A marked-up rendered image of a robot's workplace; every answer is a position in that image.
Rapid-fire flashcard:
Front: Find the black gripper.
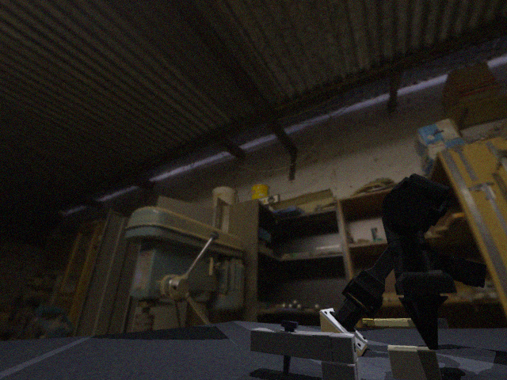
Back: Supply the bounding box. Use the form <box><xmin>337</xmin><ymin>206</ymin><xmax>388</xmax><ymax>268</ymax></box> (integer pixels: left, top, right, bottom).
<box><xmin>388</xmin><ymin>237</ymin><xmax>457</xmax><ymax>350</ymax></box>

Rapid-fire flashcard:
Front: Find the grey cylinder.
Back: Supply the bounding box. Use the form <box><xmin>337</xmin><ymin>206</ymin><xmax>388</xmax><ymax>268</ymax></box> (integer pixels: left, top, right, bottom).
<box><xmin>363</xmin><ymin>318</ymin><xmax>448</xmax><ymax>329</ymax></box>

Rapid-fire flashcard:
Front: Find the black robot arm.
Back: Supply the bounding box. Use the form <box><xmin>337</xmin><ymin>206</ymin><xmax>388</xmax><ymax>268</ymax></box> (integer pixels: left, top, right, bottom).
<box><xmin>330</xmin><ymin>173</ymin><xmax>486</xmax><ymax>332</ymax></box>

